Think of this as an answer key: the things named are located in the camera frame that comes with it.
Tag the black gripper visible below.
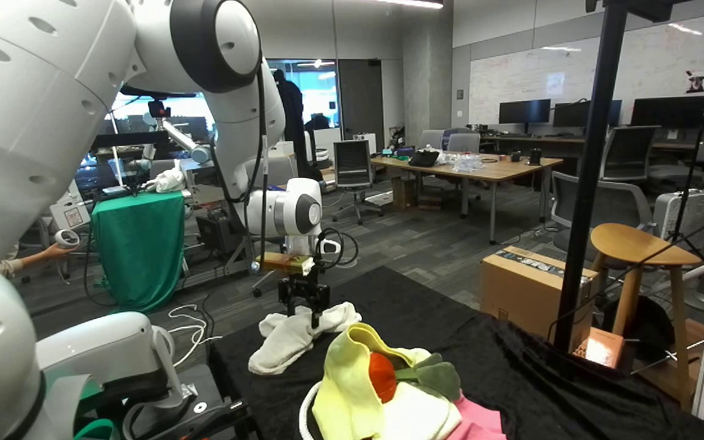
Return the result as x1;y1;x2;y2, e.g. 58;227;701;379
276;275;331;336

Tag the white towel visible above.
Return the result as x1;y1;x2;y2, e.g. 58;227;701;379
246;302;363;379

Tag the pale yellow cloth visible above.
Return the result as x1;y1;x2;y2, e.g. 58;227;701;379
311;321;432;440

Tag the red plush toy green leaf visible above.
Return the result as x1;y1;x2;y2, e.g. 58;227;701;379
366;349;463;403

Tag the light green towel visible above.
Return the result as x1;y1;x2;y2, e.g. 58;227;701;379
374;379;463;440

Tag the black crate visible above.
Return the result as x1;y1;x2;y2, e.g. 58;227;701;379
196;206;248;260

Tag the grey mesh chair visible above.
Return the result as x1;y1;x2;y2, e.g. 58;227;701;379
331;139;375;225
600;122;663;184
550;169;657;232

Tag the black base clamp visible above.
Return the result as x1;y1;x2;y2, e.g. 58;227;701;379
118;381;248;440

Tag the green draped cloth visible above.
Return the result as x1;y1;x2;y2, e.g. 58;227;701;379
89;192;190;319

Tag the white crumpled object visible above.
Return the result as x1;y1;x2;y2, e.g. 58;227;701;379
140;160;187;199

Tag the cardboard box black tape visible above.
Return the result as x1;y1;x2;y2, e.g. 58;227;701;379
481;246;604;349

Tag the green plastic piece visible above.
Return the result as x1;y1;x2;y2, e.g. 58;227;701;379
71;379;119;440

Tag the light wooden desk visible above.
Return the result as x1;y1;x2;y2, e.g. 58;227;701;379
369;151;566;248

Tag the white paper sign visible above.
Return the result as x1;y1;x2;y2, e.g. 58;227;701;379
47;192;94;238

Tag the black tablecloth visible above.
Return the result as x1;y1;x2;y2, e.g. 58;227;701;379
206;268;704;440

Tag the black computer monitor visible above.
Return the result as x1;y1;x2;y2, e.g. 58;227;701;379
495;98;553;129
553;101;624;132
631;93;704;129

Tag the long dark office desk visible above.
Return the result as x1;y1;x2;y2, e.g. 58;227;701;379
483;129;704;156

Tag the tall metal stand pole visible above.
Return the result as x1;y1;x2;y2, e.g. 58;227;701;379
501;0;672;395

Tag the paper sheet on whiteboard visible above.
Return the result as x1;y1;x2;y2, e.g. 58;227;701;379
543;72;570;101

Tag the round wooden stool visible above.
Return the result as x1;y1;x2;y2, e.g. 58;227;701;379
589;221;704;398

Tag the black round bucket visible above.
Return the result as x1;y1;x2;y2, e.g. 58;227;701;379
604;292;680;364

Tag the grey white floor unit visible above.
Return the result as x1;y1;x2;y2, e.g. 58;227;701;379
653;187;704;258

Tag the white rope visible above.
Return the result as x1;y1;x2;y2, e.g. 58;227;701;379
296;379;328;440

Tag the white floor cable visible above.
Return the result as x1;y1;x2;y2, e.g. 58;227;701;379
160;304;218;373

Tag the black camera boom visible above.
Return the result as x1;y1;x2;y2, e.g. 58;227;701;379
89;96;220;169

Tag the black stereo camera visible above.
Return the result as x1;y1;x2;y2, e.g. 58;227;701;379
119;83;199;104

